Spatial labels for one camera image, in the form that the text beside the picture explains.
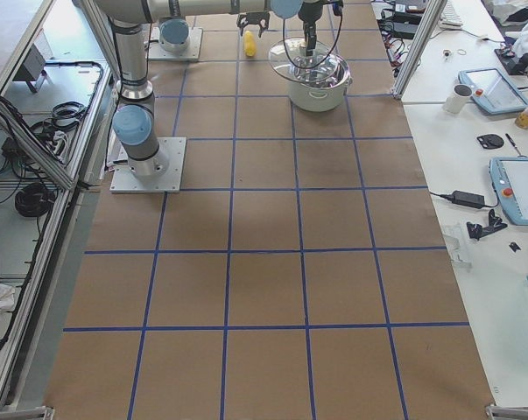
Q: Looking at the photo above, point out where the brown paper table cover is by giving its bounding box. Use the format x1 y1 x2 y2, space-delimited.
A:
45 1 492 419

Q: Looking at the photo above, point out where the white metal cooking pot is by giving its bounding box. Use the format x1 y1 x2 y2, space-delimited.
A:
287 54 353 112

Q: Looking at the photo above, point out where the black pen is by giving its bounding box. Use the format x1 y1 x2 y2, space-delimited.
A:
505 133 523 157

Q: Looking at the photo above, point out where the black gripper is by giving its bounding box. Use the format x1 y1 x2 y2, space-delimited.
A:
298 0 324 56
236 11 270 38

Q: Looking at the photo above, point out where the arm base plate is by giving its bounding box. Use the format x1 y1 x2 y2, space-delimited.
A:
144 27 203 61
109 137 187 193

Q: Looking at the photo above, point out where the blue teach pendant near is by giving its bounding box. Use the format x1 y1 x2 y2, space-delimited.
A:
489 157 528 226

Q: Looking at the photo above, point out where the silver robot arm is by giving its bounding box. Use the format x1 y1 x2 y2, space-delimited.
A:
95 1 326 179
158 11 270 56

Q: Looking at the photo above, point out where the black power adapter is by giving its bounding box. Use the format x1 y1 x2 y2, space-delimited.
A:
451 190 486 209

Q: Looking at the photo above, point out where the blue teach pendant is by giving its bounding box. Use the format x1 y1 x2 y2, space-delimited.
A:
489 157 528 226
458 67 528 115

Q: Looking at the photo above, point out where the white mug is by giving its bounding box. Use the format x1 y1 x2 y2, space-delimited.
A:
442 84 473 115

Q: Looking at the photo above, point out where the glass pot lid with knob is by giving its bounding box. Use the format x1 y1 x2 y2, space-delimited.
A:
268 38 340 83

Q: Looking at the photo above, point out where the blue teach pendant far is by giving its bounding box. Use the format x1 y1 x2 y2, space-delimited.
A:
458 67 528 115

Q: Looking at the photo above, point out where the yellow corn cob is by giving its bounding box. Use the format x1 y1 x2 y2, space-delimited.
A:
243 31 257 58

